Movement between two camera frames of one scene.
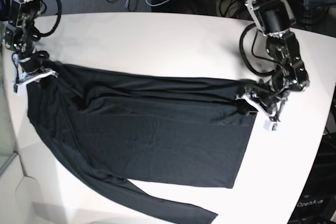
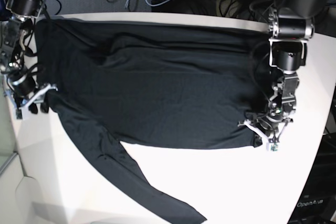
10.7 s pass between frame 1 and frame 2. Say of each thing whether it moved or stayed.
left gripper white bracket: moved
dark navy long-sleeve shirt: moved
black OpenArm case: stayed
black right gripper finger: moved
